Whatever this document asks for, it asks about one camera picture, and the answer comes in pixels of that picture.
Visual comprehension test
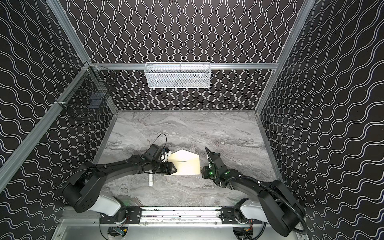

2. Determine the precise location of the cream yellow envelope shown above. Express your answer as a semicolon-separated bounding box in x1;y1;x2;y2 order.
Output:
168;150;201;176

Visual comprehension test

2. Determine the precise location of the white glue stick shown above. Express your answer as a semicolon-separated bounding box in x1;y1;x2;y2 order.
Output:
149;174;154;187

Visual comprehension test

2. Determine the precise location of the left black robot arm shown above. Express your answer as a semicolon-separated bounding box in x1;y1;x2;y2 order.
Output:
58;144;177;222

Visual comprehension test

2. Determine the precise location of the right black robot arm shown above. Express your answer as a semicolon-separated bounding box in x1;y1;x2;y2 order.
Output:
202;147;309;237

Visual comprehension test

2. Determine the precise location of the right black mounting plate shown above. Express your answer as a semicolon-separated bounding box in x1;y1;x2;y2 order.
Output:
219;207;263;225

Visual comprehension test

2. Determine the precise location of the black mounting plate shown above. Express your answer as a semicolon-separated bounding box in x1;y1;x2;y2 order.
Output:
100;207;142;225
219;207;263;225

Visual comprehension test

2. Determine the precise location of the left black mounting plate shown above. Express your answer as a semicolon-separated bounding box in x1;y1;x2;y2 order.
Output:
100;207;142;225

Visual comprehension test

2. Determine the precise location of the left thin black cable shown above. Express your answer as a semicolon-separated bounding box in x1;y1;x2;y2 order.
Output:
152;133;168;151

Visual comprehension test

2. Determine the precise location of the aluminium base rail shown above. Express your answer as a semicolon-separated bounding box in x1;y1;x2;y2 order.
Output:
59;205;304;228

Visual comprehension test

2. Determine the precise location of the white wire mesh basket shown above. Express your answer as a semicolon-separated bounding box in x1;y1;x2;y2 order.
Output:
144;62;212;89

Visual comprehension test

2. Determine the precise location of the right black corrugated cable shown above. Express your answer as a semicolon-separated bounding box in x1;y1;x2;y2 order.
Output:
204;146;309;235

